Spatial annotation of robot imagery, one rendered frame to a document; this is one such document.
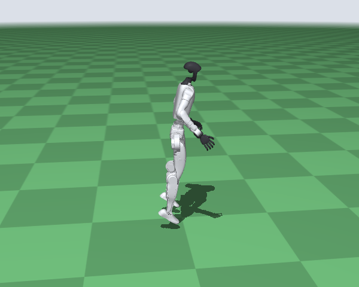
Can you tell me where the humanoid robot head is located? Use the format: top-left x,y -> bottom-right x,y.
181,62 -> 201,85

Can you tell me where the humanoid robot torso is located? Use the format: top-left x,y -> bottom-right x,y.
170,82 -> 195,140

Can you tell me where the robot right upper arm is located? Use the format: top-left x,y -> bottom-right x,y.
176,88 -> 194,120

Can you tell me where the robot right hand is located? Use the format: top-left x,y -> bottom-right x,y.
194,129 -> 215,151

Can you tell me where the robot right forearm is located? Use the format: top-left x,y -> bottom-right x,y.
180,111 -> 202,136

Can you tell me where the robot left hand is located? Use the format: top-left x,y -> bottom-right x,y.
190,118 -> 202,130

